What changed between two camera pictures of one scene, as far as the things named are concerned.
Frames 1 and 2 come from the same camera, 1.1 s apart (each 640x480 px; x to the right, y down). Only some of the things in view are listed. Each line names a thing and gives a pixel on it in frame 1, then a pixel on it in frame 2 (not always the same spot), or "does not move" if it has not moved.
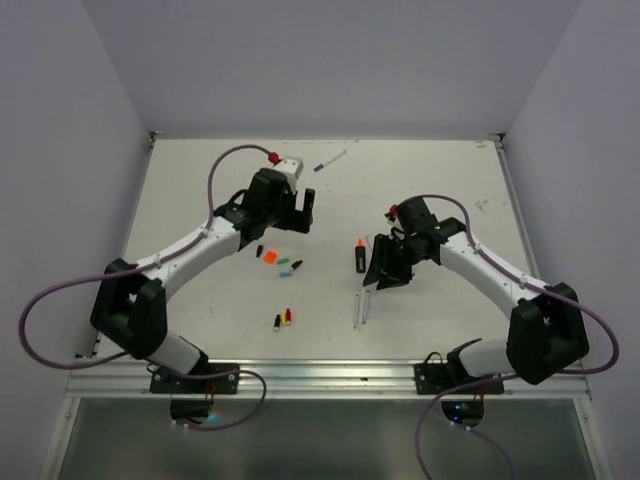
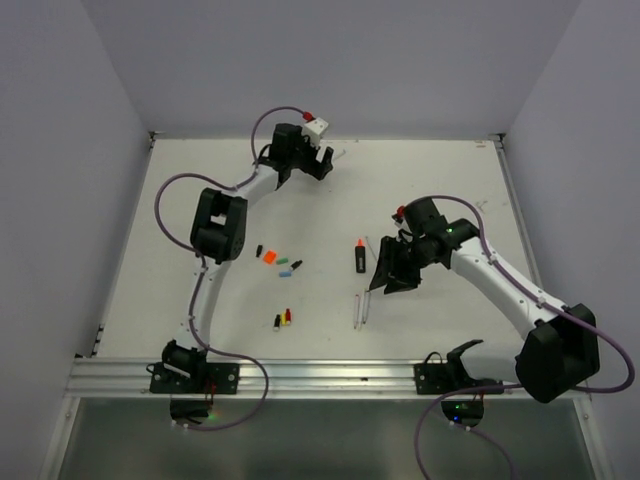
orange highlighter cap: [270, 256] does not move
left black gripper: [297, 220] to [314, 168]
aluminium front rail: [301, 380] does not move
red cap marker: [356, 311] does not move
